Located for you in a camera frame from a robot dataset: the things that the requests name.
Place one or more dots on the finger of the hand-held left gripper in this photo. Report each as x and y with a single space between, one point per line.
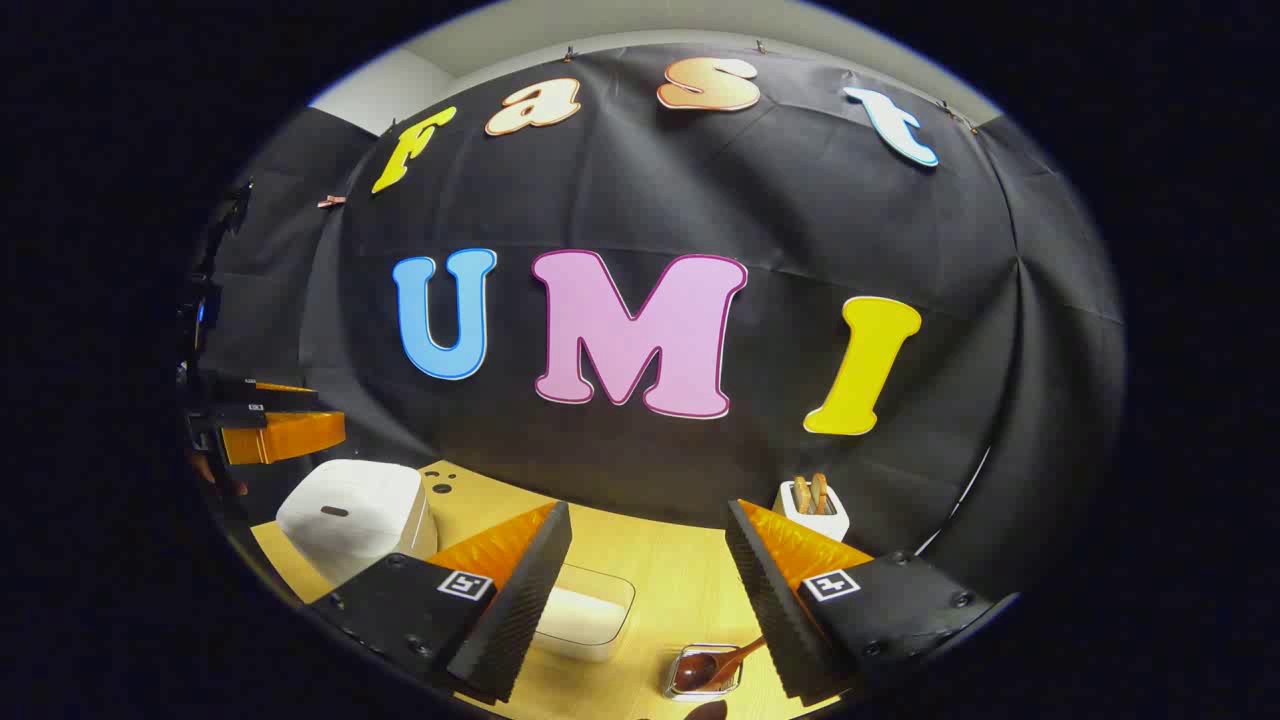
270 395
285 438

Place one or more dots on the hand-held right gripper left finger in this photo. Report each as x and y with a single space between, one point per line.
520 610

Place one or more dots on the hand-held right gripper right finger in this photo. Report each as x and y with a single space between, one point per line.
775 600

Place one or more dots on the clear container of white rice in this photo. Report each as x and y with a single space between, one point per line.
585 615

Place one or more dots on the white rice cooker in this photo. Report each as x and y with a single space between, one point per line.
345 510

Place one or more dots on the dark wooden spoon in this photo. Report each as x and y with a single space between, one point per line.
700 668

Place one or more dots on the clear glass chopstick holder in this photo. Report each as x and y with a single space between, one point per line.
675 688

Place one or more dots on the white toaster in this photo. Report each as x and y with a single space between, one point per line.
815 525

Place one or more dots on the brown toast slice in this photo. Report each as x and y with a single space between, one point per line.
820 492
801 495

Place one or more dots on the black backdrop cloth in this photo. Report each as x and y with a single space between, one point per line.
760 210

